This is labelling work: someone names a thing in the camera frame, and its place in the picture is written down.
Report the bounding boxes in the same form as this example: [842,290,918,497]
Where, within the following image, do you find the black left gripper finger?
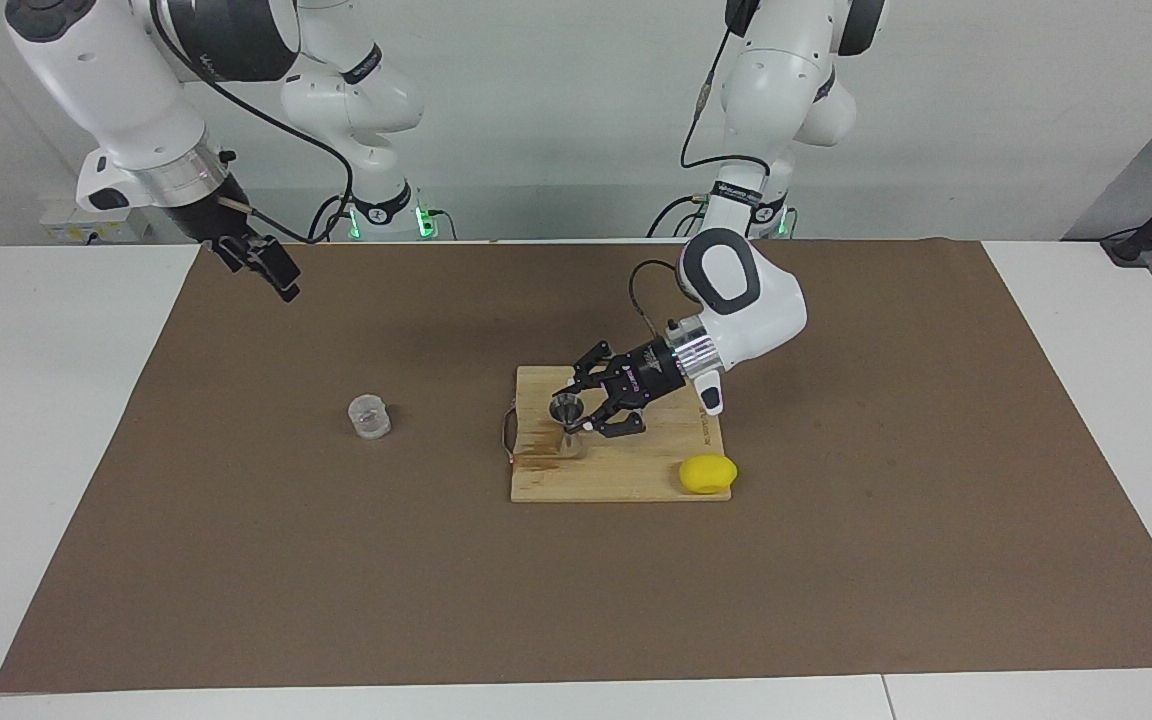
[553,342,622,396]
[581,390,647,441]

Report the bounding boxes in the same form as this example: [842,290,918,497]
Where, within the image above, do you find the steel cocktail jigger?
[548,393,589,461]

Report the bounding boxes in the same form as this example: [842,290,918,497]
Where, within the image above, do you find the small clear glass cup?
[348,394,392,441]

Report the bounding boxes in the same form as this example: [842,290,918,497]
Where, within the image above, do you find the wooden cutting board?
[499,365,733,503]

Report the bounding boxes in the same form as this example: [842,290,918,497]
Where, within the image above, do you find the yellow lemon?
[678,454,738,496]

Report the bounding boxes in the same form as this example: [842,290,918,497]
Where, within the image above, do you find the white power strip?
[41,200,152,244]

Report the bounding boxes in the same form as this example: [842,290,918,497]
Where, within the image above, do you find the brown table mat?
[0,238,1152,693]

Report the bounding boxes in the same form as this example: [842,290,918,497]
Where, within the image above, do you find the black base cable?
[308,195,357,241]
[646,190,712,238]

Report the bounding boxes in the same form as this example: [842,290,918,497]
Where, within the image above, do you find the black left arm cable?
[629,0,772,336]

